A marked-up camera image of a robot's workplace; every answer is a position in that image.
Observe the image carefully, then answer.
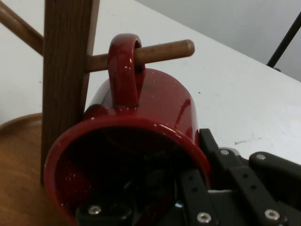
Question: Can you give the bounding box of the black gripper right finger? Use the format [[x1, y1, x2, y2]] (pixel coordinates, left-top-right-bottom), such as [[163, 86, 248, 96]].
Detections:
[[198, 128, 301, 226]]

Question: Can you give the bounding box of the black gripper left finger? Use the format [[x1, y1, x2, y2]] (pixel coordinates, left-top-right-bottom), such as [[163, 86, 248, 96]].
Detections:
[[75, 168, 221, 226]]

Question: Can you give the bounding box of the red enamel mug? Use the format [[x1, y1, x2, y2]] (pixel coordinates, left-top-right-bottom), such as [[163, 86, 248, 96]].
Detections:
[[43, 33, 213, 226]]

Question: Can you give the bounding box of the black tripod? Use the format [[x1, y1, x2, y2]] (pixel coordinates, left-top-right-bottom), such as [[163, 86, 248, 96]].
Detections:
[[266, 10, 301, 83]]

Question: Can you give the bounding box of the brown wooden mug tree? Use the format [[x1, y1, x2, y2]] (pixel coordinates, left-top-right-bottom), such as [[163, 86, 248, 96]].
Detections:
[[0, 0, 196, 226]]

